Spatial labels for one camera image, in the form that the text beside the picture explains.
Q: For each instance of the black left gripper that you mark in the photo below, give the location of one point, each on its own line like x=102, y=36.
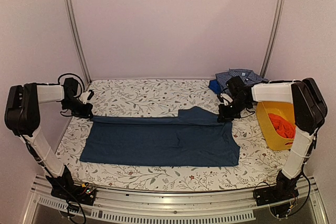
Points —
x=85, y=114

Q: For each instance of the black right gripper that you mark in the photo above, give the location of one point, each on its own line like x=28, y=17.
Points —
x=224, y=116

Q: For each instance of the grey blue garment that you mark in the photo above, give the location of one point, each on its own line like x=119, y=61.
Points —
x=192, y=138

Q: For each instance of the blue checkered button shirt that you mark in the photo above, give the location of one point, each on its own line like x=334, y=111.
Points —
x=248, y=77

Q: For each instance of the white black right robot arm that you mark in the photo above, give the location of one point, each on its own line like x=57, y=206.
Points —
x=309, y=113

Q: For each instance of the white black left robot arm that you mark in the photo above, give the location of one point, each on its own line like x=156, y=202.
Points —
x=22, y=117

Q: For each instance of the yellow plastic laundry basket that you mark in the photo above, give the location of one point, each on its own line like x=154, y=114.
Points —
x=274, y=141

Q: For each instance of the folded royal blue garment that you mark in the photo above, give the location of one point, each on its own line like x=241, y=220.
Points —
x=215, y=87

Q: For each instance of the orange garment in basket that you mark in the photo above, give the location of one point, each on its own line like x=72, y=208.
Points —
x=283, y=127

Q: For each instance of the floral patterned table cloth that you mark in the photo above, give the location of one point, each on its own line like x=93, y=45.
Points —
x=258, y=164

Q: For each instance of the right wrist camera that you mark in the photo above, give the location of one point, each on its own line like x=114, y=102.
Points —
x=225, y=98

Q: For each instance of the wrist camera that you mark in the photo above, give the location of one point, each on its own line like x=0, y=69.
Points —
x=225, y=98
x=85, y=97

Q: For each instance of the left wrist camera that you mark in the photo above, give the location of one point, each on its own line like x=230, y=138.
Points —
x=85, y=97

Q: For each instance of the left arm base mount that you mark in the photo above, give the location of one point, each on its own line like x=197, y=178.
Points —
x=83, y=194

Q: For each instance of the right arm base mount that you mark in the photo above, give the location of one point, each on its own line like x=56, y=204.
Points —
x=275, y=195

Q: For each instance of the aluminium front rail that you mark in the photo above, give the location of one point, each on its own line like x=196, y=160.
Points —
x=126, y=206

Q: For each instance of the left aluminium frame post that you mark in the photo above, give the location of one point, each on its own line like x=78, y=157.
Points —
x=77, y=41

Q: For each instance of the aluminium frame post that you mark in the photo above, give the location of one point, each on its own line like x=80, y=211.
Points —
x=77, y=41
x=272, y=37

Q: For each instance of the right aluminium frame post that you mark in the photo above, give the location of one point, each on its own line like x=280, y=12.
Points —
x=272, y=37

